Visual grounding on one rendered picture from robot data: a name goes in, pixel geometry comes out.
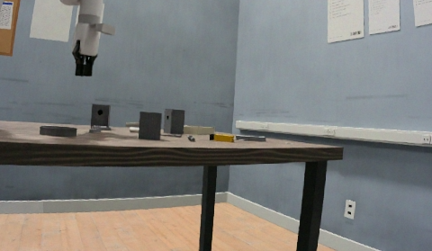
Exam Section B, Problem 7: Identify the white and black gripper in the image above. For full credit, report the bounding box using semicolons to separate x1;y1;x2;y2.
71;22;99;76

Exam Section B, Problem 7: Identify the grey round shallow dish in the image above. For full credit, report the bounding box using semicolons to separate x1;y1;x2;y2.
40;126;77;137

